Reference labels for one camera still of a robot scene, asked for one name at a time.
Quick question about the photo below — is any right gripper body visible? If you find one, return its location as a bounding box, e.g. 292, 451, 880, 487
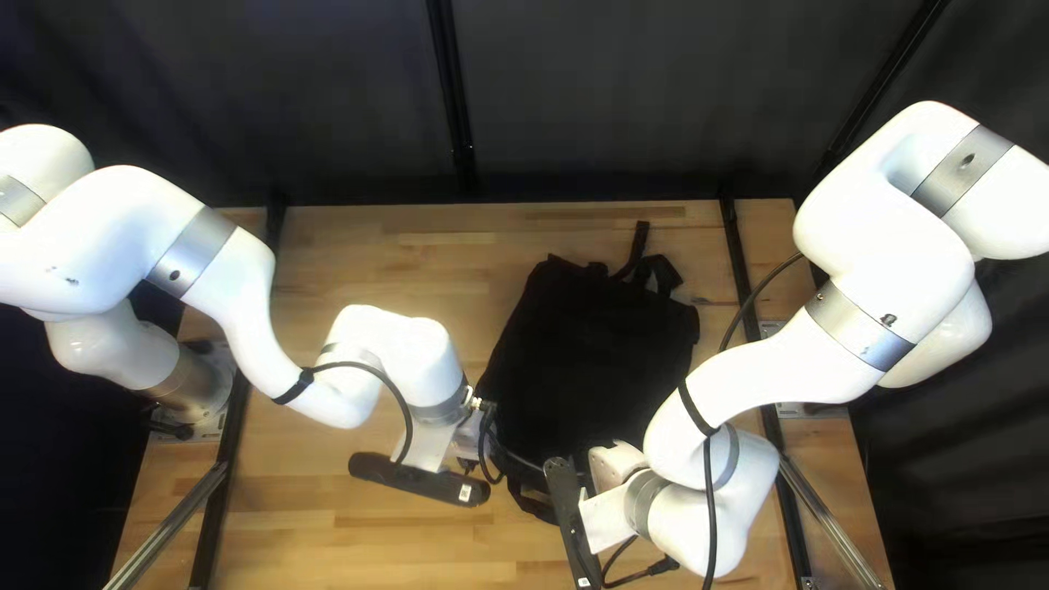
577, 440, 653, 557

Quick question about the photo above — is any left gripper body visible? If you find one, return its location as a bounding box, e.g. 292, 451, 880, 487
392, 405, 493, 475

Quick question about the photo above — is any black backpack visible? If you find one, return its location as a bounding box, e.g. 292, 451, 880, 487
474, 220, 702, 526

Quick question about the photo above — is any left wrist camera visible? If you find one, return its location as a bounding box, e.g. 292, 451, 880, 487
348, 452, 492, 509

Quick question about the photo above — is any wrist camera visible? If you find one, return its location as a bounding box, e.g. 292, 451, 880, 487
348, 452, 492, 509
543, 456, 605, 590

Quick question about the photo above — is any black cable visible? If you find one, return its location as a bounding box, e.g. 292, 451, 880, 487
303, 361, 415, 468
600, 252, 806, 590

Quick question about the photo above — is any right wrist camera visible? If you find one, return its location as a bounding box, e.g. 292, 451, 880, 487
543, 456, 605, 590

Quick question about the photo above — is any black frame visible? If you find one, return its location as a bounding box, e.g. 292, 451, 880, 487
102, 0, 956, 590

